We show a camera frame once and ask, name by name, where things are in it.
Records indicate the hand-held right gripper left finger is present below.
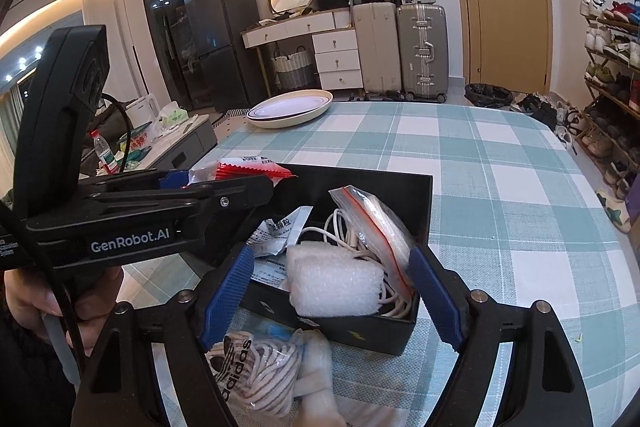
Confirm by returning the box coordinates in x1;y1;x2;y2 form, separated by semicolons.
70;244;256;427

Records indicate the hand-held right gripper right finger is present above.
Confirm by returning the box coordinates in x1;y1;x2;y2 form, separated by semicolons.
407;246;595;427

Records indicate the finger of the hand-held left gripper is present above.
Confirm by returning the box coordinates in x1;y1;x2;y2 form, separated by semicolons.
77;169;196;195
87;174;276;228

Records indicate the red white snack packet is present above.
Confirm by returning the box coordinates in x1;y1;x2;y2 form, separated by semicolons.
189;155;299;188

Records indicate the white cable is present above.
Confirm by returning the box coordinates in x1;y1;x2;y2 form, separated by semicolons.
300;207;416;320

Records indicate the white grey medicine packet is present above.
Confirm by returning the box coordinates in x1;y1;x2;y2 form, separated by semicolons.
247;205;313;288

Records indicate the bag of white socks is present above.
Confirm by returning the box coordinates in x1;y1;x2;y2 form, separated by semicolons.
206;327;336;423

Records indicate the black cardboard box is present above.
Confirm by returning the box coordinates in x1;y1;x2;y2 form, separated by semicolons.
220;163;434;356

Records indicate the clear zip bag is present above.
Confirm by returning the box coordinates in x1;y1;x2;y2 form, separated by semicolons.
328;186;417;295

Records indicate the white foam block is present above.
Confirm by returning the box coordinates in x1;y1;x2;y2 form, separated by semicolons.
285;243;385;319

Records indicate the person's left forearm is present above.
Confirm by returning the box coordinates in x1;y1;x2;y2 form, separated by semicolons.
0;307;83;427

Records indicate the person's left hand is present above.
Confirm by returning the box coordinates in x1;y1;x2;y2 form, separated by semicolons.
2;266;124;358

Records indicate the grey coffee table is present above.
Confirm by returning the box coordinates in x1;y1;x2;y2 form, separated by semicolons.
117;112;218;170

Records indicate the white printed plastic bag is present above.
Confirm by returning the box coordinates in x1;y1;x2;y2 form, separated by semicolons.
127;127;157;158

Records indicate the plastic bottle red cap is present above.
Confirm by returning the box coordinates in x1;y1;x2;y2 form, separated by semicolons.
90;129;121;175

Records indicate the green tissue pack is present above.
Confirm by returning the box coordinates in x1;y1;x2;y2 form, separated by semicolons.
157;102;190;130

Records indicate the white kettle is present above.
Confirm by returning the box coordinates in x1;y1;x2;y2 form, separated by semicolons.
125;93;161;128

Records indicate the black white striped rug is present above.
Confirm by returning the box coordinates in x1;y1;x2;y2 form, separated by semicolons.
215;107;251;128

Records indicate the white curtain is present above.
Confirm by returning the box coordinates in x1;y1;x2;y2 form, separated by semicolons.
82;0;151;118

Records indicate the cream oval plate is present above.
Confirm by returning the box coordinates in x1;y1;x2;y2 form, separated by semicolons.
246;89;334;130

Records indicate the woven grey white basket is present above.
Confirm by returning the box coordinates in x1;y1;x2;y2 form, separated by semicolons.
271;47;316;89

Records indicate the black glass cabinet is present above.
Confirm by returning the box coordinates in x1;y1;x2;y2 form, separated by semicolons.
137;0;213;108

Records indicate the dark grey refrigerator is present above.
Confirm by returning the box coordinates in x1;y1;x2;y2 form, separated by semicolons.
181;0;268;112

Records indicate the white dresser with drawers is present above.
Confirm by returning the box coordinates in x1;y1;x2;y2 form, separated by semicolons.
241;8;365;90

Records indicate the beige suitcase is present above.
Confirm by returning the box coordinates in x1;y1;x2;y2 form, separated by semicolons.
351;1;403;100

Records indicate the black trash bag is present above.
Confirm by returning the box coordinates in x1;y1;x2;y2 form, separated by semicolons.
465;83;515;109

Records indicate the scattered pile of shoes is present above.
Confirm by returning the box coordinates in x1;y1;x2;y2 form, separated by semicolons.
510;92;640;234

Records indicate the silver suitcase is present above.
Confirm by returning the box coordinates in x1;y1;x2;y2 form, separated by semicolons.
396;3;449;102

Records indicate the wooden shoe rack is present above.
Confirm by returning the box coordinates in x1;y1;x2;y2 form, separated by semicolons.
582;14;640;158

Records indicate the beige wooden door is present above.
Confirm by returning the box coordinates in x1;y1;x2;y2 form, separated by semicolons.
447;0;551;95

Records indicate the shoe rack with shoes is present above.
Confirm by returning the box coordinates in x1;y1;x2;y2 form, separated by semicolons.
580;0;640;158

